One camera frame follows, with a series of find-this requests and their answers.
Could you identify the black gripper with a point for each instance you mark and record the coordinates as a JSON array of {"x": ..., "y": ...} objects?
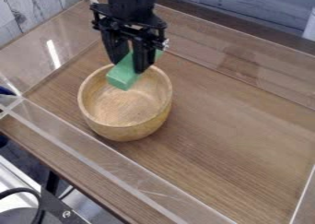
[{"x": 129, "y": 20}]

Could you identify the wooden brown bowl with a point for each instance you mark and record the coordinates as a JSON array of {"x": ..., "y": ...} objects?
[{"x": 126, "y": 115}]

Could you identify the black table leg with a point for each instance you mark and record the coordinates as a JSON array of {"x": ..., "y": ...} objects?
[{"x": 53, "y": 183}]

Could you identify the green rectangular block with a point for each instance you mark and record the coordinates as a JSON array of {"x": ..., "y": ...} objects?
[{"x": 122, "y": 76}]

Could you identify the clear acrylic tray wall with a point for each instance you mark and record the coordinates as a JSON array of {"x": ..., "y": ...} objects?
[{"x": 156, "y": 180}]

